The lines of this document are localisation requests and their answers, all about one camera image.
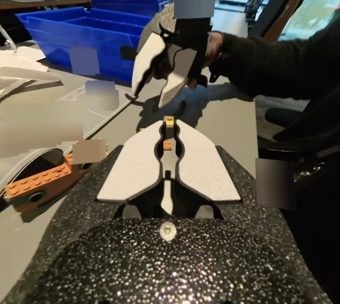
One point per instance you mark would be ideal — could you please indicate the grey desk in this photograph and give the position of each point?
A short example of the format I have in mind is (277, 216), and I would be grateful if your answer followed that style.
(223, 118)

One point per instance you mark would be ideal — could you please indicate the person's right forearm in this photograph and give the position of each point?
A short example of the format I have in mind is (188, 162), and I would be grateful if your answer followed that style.
(271, 64)

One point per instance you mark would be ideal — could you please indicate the long orange toy brick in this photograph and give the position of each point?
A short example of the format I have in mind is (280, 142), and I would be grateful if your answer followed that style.
(168, 146)

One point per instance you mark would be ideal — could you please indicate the small orange toy brick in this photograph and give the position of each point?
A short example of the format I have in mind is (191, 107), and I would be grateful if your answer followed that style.
(42, 181)

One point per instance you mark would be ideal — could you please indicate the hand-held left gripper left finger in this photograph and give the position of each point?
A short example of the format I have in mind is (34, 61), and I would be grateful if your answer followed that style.
(130, 173)

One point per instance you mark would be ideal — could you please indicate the small yellow brick assembly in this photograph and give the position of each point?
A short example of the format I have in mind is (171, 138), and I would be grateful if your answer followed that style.
(169, 120)

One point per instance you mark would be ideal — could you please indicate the black office chair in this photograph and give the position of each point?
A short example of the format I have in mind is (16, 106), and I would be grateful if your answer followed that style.
(271, 11)

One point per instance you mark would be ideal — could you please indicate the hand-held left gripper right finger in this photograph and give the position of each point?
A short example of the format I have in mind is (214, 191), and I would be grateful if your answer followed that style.
(207, 173)

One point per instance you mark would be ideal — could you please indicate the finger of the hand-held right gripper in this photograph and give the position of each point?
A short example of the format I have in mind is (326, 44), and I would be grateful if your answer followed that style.
(146, 62)
(178, 75)

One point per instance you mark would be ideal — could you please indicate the crumpled white paper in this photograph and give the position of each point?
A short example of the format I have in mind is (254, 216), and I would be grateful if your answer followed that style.
(24, 72)

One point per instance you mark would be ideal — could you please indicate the person's right hand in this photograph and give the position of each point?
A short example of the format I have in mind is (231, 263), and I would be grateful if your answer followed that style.
(213, 49)

